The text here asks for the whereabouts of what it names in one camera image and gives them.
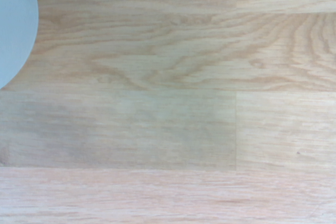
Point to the pale grey round dish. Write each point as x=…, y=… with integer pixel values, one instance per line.
x=14, y=24

